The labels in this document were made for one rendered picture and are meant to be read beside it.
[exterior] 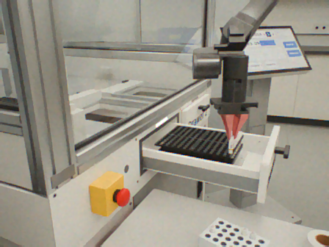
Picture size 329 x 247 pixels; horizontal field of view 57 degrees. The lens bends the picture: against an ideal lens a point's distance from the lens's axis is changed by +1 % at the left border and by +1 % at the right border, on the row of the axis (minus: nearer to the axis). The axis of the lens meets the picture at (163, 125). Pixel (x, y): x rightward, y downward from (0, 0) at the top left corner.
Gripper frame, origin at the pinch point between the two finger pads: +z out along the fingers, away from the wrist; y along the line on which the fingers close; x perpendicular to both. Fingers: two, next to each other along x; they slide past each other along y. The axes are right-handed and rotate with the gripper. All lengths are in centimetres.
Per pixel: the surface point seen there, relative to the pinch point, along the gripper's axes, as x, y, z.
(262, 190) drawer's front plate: 8.3, -5.3, 10.8
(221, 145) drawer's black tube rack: -9.2, -0.3, 6.5
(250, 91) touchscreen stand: -98, -43, 11
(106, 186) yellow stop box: 12.0, 30.2, 5.2
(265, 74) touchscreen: -87, -46, 0
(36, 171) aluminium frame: 18.5, 41.3, -2.4
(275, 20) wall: -341, -166, -29
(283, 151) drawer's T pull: -1.5, -14.6, 5.7
